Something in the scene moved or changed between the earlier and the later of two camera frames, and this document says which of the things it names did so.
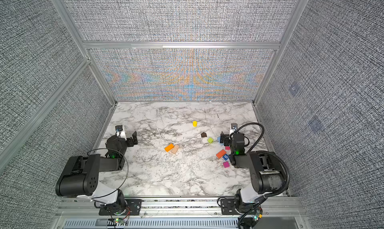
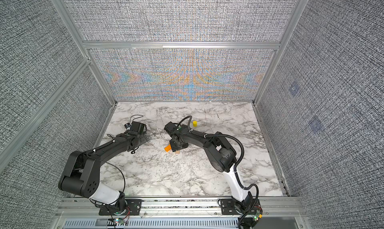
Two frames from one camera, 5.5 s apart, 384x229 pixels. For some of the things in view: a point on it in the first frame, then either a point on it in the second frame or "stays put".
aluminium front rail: x=87 y=207 stays put
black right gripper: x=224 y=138 to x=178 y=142
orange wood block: x=169 y=147 stays put
